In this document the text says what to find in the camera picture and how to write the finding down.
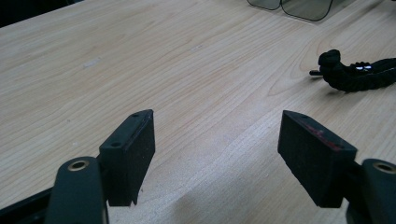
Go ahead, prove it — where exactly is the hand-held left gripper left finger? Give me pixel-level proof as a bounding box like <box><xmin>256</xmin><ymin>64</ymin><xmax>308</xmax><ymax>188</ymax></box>
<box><xmin>98</xmin><ymin>108</ymin><xmax>156</xmax><ymax>207</ymax></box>

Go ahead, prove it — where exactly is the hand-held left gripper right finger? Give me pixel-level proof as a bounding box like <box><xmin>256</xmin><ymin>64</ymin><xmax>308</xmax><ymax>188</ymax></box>
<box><xmin>276</xmin><ymin>109</ymin><xmax>359</xmax><ymax>209</ymax></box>

